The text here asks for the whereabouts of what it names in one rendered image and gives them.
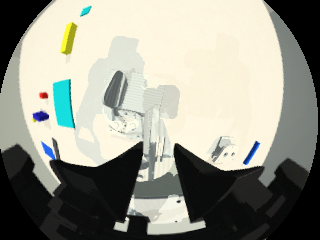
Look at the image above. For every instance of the dark grey flat bar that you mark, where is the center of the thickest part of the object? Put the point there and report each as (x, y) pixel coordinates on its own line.
(54, 145)

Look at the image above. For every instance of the yellow rectangular bar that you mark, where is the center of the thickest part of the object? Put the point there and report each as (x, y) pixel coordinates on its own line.
(69, 36)

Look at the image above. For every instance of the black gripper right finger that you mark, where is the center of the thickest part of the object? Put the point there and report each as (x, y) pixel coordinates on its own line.
(204, 185)

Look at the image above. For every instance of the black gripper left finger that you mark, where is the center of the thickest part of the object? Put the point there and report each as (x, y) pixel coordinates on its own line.
(112, 183)

